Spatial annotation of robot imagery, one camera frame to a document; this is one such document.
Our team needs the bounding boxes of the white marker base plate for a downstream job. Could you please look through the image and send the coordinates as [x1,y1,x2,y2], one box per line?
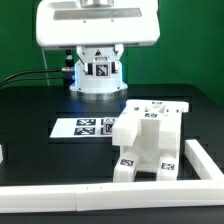
[50,117,112,138]

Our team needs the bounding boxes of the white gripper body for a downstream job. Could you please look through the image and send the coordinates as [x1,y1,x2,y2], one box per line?
[36,0,160,50]

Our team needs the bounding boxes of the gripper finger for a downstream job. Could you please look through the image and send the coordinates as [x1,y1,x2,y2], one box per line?
[76,46,93,75]
[111,44,124,73]

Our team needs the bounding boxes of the white L-shaped fence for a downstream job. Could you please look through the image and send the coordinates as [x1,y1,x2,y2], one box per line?
[0,139,224,213]

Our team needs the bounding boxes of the black camera on stand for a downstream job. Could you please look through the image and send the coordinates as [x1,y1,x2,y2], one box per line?
[65,50,74,84]

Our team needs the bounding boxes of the black base cables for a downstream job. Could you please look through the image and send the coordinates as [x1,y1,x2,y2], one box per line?
[0,66,76,89]

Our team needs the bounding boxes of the white tagged cube nut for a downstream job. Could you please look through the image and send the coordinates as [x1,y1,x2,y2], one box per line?
[93,56,111,78]
[102,117,116,135]

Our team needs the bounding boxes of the white chair seat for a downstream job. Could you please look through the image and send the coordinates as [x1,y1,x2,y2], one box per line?
[130,112,182,173]

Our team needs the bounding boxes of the grey camera cable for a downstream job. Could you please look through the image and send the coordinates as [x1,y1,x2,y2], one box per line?
[41,49,51,87]

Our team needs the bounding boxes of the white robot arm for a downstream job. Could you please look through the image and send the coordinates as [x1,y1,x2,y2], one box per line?
[36,0,160,99]

